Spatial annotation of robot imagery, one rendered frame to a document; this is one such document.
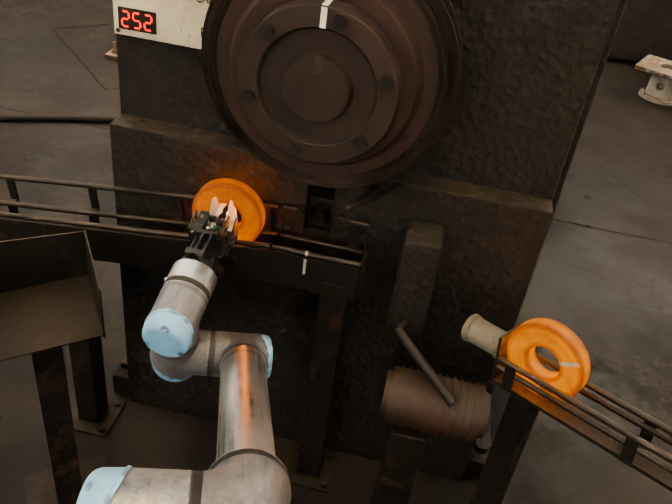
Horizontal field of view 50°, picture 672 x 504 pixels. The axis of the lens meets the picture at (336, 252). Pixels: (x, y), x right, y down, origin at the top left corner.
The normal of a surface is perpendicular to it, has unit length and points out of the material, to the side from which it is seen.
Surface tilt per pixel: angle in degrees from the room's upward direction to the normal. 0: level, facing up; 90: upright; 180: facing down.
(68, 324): 5
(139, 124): 0
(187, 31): 90
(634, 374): 0
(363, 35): 90
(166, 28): 90
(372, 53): 90
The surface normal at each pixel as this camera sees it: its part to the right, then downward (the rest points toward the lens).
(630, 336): 0.11, -0.81
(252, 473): 0.42, -0.84
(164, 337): -0.20, 0.69
